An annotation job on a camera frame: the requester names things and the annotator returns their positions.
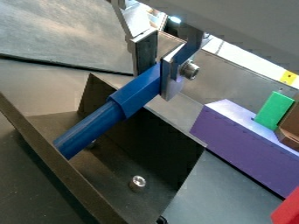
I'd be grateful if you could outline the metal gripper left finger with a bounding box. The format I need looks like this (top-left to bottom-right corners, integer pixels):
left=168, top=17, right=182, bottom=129
left=110, top=0, right=187, bottom=77

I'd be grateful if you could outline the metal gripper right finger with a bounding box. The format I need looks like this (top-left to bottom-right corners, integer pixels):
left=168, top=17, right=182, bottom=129
left=160, top=27, right=204, bottom=101

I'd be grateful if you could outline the blue peg object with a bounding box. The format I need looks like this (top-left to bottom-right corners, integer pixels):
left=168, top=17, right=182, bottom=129
left=54, top=64, right=160, bottom=159

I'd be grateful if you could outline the black regrasp fixture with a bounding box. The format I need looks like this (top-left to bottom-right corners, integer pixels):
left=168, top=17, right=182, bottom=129
left=0, top=74, right=204, bottom=224

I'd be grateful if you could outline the purple base block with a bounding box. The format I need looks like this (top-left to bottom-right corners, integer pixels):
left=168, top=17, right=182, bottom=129
left=191, top=99, right=299, bottom=198

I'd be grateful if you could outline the green U-shaped block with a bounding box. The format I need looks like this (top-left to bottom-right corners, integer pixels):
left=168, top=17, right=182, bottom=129
left=254, top=91, right=295, bottom=130

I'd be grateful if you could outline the brown T-shaped block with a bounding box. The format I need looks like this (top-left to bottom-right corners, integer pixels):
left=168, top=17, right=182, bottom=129
left=275, top=101, right=299, bottom=152

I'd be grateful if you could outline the red hexagonal peg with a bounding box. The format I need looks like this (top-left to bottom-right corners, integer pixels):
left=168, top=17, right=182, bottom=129
left=271, top=186, right=299, bottom=224

